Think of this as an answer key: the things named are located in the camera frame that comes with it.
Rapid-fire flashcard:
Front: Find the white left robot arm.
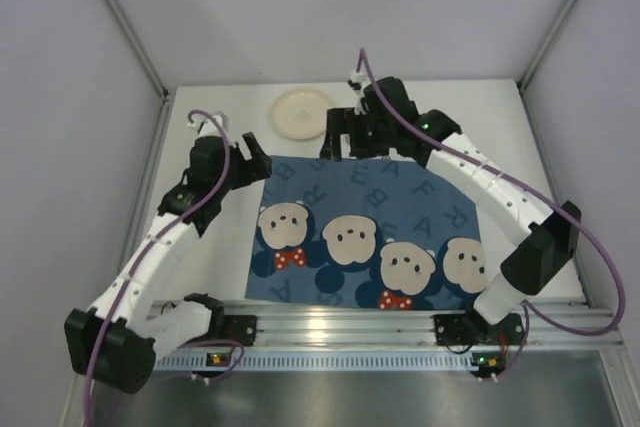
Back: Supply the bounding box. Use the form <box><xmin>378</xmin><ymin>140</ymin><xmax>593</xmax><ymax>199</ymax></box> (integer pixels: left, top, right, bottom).
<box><xmin>64</xmin><ymin>132</ymin><xmax>272</xmax><ymax>394</ymax></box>

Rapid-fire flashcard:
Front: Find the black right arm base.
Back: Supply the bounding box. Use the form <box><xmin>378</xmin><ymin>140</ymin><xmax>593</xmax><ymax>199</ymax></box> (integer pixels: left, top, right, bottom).
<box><xmin>433</xmin><ymin>311</ymin><xmax>525</xmax><ymax>347</ymax></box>

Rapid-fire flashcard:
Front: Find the right aluminium frame post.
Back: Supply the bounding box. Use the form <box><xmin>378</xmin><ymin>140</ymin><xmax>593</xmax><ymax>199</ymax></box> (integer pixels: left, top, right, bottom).
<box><xmin>516</xmin><ymin>0</ymin><xmax>580</xmax><ymax>94</ymax></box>

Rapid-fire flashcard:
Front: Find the perforated cable duct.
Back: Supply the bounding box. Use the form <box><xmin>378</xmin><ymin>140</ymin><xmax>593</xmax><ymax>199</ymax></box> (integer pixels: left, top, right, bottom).
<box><xmin>154</xmin><ymin>350</ymin><xmax>505</xmax><ymax>372</ymax></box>

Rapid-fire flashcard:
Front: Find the aluminium mounting rail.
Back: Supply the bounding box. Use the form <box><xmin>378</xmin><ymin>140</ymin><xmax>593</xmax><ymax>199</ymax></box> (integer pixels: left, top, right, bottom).
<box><xmin>225</xmin><ymin>301</ymin><xmax>623</xmax><ymax>350</ymax></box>

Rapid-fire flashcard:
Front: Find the aluminium frame post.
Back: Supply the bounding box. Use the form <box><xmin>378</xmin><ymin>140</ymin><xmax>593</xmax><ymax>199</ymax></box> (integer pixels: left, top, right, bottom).
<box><xmin>103</xmin><ymin>0</ymin><xmax>169</xmax><ymax>98</ymax></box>
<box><xmin>516</xmin><ymin>0</ymin><xmax>580</xmax><ymax>94</ymax></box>

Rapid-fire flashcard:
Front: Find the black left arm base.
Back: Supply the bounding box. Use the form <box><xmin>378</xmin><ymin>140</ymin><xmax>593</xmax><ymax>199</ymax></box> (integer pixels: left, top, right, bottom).
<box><xmin>187</xmin><ymin>314</ymin><xmax>258</xmax><ymax>347</ymax></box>

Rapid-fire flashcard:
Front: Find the blue cartoon bear placemat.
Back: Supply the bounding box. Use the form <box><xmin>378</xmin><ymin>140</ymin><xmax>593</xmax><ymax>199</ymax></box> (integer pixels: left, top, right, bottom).
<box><xmin>246</xmin><ymin>156</ymin><xmax>489</xmax><ymax>310</ymax></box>

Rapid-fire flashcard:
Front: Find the cream round plate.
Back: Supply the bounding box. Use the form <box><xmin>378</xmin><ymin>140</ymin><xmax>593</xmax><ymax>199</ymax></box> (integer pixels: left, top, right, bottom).
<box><xmin>269</xmin><ymin>88</ymin><xmax>336</xmax><ymax>141</ymax></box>

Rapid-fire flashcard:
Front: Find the left aluminium frame post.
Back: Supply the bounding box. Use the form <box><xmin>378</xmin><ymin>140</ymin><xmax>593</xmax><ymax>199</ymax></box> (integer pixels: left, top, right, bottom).
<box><xmin>103</xmin><ymin>0</ymin><xmax>169</xmax><ymax>98</ymax></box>

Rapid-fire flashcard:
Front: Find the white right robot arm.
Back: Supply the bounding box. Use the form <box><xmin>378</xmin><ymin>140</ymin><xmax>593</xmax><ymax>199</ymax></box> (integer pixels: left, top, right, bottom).
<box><xmin>320</xmin><ymin>71</ymin><xmax>581</xmax><ymax>325</ymax></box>

